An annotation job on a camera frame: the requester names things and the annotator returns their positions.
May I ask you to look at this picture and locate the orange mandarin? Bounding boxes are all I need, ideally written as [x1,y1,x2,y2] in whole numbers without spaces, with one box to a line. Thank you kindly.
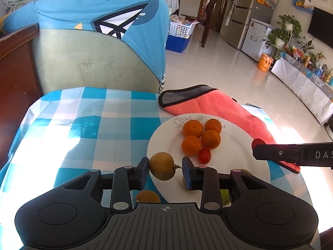
[183,119,204,138]
[201,130,221,150]
[205,118,222,134]
[181,135,202,157]

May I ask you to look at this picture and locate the black television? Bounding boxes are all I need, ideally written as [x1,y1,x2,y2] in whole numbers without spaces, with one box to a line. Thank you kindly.
[308,6,333,42]

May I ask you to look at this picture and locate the orange smiley bucket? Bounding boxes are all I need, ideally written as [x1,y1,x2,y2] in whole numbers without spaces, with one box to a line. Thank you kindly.
[257,53,273,72]

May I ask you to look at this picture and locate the pale green chair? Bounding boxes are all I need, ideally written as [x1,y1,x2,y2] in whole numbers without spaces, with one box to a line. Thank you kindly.
[31,27,160,94]

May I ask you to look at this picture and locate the brown round fruit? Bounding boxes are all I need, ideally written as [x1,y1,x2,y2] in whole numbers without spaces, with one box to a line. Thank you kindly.
[149,152,175,181]
[135,190,161,204]

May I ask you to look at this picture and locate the potted green plants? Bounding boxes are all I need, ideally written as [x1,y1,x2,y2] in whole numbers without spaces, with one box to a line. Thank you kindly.
[268,14,302,58]

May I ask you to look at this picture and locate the blue wall shelf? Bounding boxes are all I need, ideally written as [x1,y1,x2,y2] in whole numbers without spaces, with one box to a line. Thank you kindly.
[290,0,315,15]

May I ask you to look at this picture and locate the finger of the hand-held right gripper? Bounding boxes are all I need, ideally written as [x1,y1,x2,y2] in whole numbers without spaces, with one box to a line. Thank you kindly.
[252,143,302,166]

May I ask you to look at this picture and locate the dark wooden chair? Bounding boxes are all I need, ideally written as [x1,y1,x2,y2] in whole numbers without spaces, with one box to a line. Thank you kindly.
[181,0,220,48]

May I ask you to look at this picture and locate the small white freezer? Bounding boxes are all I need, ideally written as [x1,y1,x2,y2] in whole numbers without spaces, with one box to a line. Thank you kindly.
[241,18,273,62]

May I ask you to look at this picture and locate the silver refrigerator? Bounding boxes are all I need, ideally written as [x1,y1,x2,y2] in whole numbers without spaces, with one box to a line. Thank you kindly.
[225,0,261,50]

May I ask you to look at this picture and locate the blue white checkered tablecloth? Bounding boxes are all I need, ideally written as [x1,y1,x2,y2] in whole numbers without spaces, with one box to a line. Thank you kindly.
[0,87,313,250]

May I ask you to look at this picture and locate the pink grey-edged towel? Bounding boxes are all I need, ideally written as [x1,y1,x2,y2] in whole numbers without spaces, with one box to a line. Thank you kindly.
[158,85,302,174]

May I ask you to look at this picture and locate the white floral plate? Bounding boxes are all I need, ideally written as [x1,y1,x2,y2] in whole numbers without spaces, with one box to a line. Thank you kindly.
[146,113,271,204]

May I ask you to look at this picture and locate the blue plastic bin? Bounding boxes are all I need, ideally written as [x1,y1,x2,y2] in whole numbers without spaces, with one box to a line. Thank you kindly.
[166,34,191,53]

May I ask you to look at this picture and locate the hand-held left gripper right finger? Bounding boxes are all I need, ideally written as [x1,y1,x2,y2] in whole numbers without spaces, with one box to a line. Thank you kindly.
[181,156,268,213]

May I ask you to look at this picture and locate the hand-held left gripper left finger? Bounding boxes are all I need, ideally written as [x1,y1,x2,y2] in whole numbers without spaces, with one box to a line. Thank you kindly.
[64,157,150,214]

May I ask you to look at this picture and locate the green chair with blue shirt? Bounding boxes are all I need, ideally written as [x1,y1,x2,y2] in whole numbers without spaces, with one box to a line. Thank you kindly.
[0,0,169,82]

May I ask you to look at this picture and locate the dark wooden furniture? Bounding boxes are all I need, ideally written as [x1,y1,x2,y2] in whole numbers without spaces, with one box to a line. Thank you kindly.
[0,23,43,170]

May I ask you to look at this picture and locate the white perforated basket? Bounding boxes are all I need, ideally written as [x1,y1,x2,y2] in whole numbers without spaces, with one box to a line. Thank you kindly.
[168,18,199,38]

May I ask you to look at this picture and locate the white-covered low cabinet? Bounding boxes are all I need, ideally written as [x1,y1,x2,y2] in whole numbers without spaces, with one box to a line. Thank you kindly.
[271,55,333,125]

